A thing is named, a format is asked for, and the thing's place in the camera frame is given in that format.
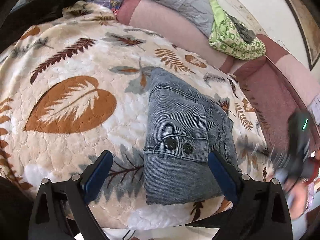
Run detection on grey denim pants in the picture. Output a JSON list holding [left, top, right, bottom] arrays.
[[144, 68, 238, 205]]

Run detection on wooden picture frame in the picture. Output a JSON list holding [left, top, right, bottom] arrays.
[[285, 0, 319, 70]]

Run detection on leaf pattern beige blanket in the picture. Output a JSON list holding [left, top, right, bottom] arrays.
[[1, 2, 273, 230]]

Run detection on green patterned folded blanket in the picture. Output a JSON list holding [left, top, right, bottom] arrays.
[[208, 0, 266, 60]]

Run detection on dark grey cloth on blanket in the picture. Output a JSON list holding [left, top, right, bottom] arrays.
[[228, 15, 256, 44]]

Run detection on person's right hand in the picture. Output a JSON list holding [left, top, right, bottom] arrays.
[[284, 179, 315, 220]]

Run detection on black garment on armrest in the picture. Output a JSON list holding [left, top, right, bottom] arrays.
[[1, 0, 80, 51]]

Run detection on pink sofa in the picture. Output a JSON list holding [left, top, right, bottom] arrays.
[[117, 0, 319, 151]]

